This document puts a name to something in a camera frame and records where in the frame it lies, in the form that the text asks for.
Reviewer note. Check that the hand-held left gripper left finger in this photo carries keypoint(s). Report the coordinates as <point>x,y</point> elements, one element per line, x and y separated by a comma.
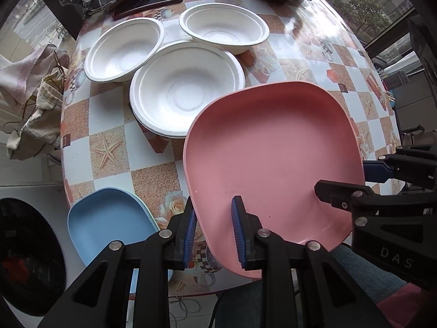
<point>189,234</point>

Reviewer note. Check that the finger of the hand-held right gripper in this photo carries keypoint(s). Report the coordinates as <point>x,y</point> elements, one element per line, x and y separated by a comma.
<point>341,194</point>
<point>375,171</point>

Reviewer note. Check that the black smartphone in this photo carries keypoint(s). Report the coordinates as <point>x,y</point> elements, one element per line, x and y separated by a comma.
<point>146,1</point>

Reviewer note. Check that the printed checkered tablecloth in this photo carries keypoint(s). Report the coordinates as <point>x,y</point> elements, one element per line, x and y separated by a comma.
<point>109,150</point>

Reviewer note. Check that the black round door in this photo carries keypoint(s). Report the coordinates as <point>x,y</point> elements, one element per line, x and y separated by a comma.
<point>27,256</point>

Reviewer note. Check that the beige towel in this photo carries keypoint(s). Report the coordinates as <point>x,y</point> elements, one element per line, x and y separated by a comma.
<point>37,126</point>

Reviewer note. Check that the bundle of thin sticks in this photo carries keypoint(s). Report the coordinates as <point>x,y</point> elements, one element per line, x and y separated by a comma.
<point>389,88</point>

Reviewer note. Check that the large white paper bowl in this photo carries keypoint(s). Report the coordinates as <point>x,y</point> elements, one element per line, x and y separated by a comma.
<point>184,88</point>

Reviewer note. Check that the pink plate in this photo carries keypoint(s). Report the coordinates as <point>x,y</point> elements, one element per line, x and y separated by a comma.
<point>273,157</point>

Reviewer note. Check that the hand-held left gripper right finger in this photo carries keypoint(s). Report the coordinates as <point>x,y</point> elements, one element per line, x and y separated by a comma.
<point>237,234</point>

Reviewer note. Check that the black folding frame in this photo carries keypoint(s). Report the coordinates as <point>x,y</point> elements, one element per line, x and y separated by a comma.
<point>413,136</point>

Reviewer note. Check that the blue plate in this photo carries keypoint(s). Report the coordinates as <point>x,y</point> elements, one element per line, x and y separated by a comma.
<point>105,222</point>

